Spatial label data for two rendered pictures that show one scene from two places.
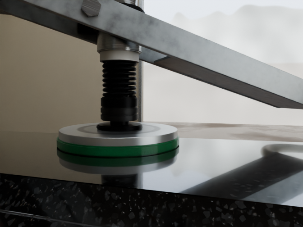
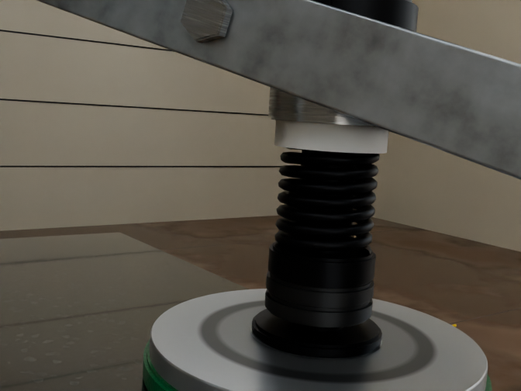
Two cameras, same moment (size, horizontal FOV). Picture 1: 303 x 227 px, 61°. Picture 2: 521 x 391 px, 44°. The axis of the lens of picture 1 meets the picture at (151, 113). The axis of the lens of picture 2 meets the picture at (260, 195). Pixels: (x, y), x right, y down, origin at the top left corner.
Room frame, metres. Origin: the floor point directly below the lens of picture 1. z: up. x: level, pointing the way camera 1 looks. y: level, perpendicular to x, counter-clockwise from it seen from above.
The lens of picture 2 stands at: (0.15, -0.18, 1.03)
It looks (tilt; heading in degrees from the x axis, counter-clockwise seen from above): 7 degrees down; 43
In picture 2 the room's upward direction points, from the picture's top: 4 degrees clockwise
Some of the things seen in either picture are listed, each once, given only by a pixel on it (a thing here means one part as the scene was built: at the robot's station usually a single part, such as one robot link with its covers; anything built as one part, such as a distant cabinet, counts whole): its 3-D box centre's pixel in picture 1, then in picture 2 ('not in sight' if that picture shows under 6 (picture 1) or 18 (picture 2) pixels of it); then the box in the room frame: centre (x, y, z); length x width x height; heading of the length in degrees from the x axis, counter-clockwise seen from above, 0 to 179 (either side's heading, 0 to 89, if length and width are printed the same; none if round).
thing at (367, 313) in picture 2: (119, 116); (318, 302); (0.47, 0.06, 0.91); 0.07 x 0.07 x 0.01
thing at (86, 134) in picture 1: (119, 131); (315, 343); (0.47, 0.06, 0.89); 0.21 x 0.21 x 0.01
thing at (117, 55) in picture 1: (119, 52); (332, 120); (0.47, 0.06, 1.03); 0.07 x 0.07 x 0.04
